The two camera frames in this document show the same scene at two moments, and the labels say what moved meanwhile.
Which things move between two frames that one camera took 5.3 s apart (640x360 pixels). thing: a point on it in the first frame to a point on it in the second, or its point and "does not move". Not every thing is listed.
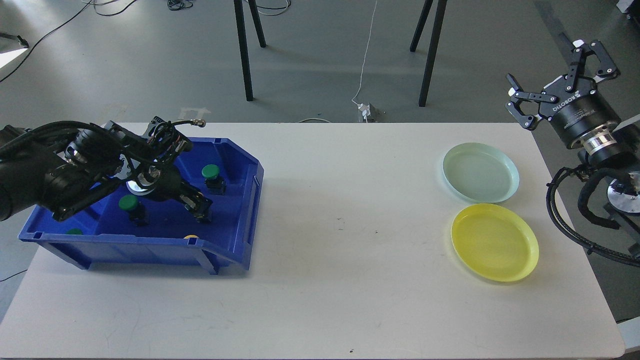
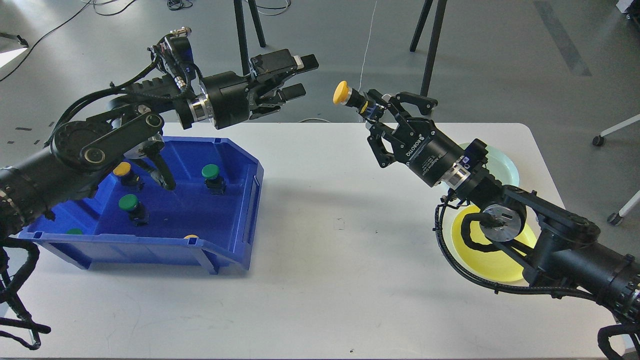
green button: x=216 y=185 does not move
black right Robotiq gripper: x=578 y=114 to x=430 y=156
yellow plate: x=496 y=241 does not move
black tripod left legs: x=239 y=12 does not move
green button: x=138 y=214 does not move
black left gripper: x=161 y=181 to x=229 y=93
